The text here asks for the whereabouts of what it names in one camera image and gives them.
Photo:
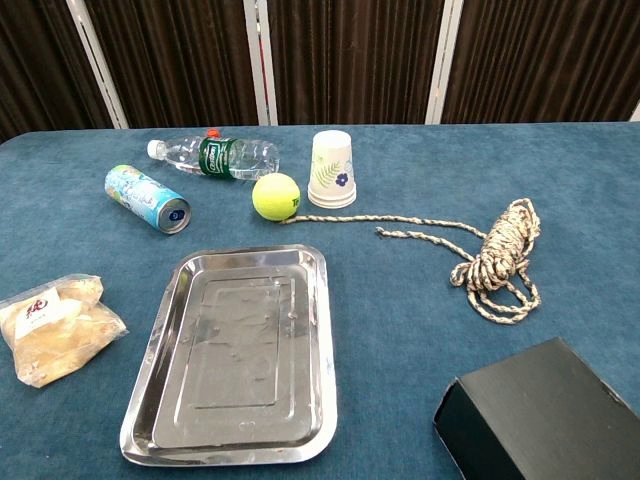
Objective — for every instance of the dark brown curtain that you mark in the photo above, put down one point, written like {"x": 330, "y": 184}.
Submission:
{"x": 350, "y": 55}

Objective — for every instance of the blue table cloth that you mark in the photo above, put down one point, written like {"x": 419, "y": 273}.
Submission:
{"x": 400, "y": 310}

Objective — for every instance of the stacked floral paper cups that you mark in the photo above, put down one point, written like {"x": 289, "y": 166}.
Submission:
{"x": 331, "y": 170}

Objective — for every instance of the stainless steel tray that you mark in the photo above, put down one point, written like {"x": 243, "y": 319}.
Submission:
{"x": 230, "y": 360}

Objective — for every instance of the white partition frame post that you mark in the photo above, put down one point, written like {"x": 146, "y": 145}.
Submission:
{"x": 260, "y": 62}
{"x": 442, "y": 60}
{"x": 97, "y": 62}
{"x": 635, "y": 112}

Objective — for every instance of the bread in clear plastic bag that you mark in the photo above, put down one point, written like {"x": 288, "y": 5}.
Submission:
{"x": 55, "y": 335}

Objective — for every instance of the black cardboard box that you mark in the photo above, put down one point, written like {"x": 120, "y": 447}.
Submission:
{"x": 545, "y": 415}

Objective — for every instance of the light blue drink can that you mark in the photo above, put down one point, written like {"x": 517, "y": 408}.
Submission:
{"x": 145, "y": 197}

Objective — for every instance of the yellow tennis ball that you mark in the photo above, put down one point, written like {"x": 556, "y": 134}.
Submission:
{"x": 276, "y": 197}

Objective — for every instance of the clear bottle with green label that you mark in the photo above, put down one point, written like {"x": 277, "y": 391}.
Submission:
{"x": 220, "y": 156}

